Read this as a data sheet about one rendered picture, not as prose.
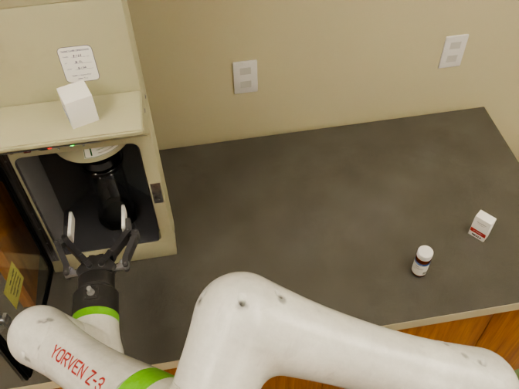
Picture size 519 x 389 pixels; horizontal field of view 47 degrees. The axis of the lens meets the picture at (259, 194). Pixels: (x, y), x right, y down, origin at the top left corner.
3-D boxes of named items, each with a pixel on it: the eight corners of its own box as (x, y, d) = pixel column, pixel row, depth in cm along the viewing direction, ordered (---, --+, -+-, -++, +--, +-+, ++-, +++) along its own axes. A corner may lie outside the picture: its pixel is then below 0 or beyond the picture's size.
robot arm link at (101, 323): (94, 401, 115) (137, 381, 112) (43, 385, 107) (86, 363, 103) (96, 336, 124) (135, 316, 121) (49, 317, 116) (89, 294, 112)
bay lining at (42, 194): (62, 182, 165) (22, 83, 138) (156, 170, 167) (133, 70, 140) (59, 254, 149) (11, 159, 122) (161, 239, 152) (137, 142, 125)
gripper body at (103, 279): (113, 280, 120) (113, 244, 126) (70, 286, 119) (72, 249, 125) (120, 299, 126) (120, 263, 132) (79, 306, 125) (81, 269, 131)
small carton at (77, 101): (65, 113, 110) (55, 88, 105) (90, 104, 112) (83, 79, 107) (72, 129, 107) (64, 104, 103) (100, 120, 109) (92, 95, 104)
